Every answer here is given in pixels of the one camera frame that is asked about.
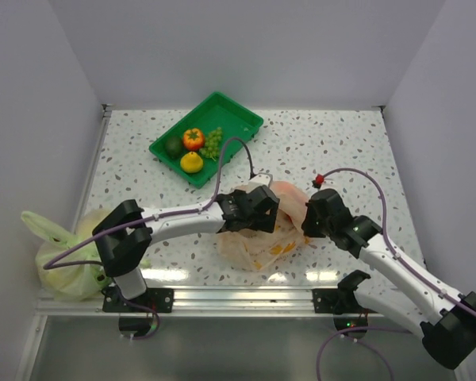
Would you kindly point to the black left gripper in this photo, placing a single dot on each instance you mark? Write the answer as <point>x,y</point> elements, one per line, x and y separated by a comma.
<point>265,221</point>

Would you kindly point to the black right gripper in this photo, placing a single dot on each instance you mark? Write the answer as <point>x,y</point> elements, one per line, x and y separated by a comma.
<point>308,229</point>

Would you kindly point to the orange translucent plastic bag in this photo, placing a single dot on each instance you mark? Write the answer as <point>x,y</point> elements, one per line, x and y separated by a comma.
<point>257,251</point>

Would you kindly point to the green grape bunch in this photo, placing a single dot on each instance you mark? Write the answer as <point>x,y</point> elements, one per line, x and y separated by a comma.
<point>212,146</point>

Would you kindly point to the yellow lemon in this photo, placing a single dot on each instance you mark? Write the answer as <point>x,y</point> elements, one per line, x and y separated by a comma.
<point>191,163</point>

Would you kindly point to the red fruit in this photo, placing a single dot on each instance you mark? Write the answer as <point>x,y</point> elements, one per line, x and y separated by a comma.
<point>193,139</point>

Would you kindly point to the green lime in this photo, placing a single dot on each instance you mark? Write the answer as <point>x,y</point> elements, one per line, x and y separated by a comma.
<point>174,147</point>

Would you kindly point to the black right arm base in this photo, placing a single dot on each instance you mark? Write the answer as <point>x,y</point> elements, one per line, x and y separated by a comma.
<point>341,299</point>

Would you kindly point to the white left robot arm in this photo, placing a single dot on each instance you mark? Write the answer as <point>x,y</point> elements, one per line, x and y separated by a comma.
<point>123,237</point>

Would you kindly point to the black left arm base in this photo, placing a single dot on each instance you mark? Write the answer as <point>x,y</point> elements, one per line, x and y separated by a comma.
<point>160,300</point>

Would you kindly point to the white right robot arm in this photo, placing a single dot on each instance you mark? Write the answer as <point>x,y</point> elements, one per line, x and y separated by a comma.
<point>441,316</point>

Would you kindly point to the green translucent plastic bag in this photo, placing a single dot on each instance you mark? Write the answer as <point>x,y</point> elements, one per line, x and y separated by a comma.
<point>80,274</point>

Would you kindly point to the green plastic tray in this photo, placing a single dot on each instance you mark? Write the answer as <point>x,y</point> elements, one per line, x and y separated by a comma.
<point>217,110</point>

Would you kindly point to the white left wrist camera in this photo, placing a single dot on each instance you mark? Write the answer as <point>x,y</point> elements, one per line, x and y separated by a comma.
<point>261,179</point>

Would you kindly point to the red cable connector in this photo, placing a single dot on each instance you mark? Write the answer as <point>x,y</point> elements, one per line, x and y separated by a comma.
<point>318,182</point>

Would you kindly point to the aluminium side rail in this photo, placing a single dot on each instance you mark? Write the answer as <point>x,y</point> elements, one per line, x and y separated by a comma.
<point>106,115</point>

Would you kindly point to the aluminium front rail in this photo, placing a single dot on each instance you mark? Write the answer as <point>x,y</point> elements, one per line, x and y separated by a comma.
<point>281,301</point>

